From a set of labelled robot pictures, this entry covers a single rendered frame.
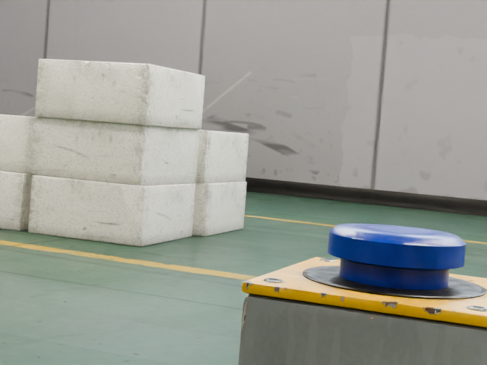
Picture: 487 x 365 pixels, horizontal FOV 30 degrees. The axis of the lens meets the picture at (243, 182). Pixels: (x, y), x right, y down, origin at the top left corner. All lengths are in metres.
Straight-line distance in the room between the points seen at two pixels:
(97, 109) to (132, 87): 0.13
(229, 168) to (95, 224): 0.68
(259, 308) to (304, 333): 0.01
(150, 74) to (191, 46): 3.26
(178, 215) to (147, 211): 0.24
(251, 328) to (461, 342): 0.06
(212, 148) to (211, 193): 0.16
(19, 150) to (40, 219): 0.24
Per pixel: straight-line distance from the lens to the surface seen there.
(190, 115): 2.95
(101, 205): 2.76
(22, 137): 2.95
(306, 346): 0.25
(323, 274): 0.27
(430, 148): 5.40
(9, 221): 2.95
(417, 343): 0.24
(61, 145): 2.84
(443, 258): 0.26
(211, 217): 3.12
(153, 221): 2.77
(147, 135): 2.72
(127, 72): 2.72
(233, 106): 5.79
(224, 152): 3.20
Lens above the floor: 0.35
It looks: 3 degrees down
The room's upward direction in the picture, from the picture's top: 4 degrees clockwise
